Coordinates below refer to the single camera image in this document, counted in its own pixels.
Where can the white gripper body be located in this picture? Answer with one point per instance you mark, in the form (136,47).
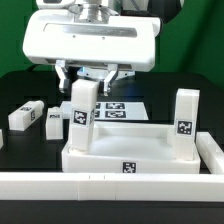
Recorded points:
(123,40)

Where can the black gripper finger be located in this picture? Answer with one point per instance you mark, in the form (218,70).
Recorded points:
(62,71)
(109,77)

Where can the white desk tabletop tray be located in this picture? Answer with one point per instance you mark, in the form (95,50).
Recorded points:
(129,148)

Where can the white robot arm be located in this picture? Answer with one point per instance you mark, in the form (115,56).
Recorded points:
(99,11)

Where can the white part at left edge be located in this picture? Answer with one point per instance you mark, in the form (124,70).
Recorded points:
(1,139)

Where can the white marker base plate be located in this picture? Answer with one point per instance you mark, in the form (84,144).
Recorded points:
(109,110)

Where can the white L-shaped obstacle wall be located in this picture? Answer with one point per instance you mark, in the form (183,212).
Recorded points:
(111,187)

